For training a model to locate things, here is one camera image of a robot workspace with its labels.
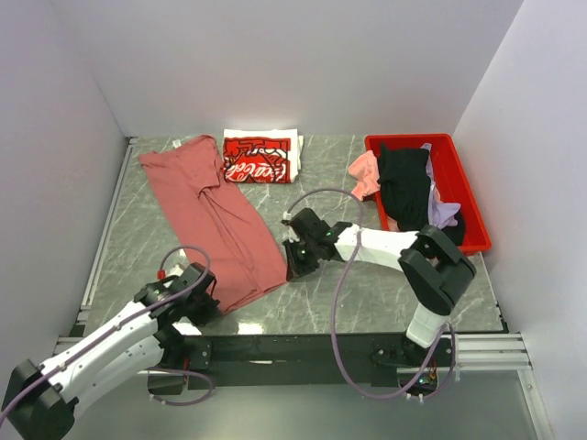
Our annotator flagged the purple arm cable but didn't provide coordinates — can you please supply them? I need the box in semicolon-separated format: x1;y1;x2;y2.
283;187;460;401
0;245;216;413

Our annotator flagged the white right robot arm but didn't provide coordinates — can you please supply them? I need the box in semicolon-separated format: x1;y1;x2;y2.
282;208;476;366

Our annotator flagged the dusty rose t-shirt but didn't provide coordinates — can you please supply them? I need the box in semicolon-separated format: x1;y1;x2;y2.
138;136;287;314

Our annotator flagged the lavender shirt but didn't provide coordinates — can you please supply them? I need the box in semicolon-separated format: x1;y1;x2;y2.
421;143;460;229

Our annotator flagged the red white Coca-Cola shirt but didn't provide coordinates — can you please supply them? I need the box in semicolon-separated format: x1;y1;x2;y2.
223;129;305;184

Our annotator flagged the black shirt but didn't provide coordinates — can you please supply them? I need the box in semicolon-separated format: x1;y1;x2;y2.
377;144;465;246

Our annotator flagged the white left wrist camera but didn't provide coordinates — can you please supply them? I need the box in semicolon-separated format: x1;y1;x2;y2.
157;264;184;281

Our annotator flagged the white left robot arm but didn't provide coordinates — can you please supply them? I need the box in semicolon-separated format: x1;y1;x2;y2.
1;263;219;439

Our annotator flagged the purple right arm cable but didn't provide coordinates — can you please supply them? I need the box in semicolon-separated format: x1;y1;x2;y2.
283;187;460;401

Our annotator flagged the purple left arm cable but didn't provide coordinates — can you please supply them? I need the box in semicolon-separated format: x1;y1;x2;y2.
0;245;216;413

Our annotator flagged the red plastic bin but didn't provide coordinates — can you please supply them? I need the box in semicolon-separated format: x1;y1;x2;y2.
364;133;492;256

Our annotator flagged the light salmon pink shirt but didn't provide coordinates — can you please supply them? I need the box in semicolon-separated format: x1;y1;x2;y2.
348;150;400;232

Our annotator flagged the black base crossbar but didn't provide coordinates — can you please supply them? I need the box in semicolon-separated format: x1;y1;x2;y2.
127;333;458;391

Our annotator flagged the aluminium rail frame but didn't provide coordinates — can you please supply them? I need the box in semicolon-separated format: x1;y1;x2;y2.
70;135;538;439

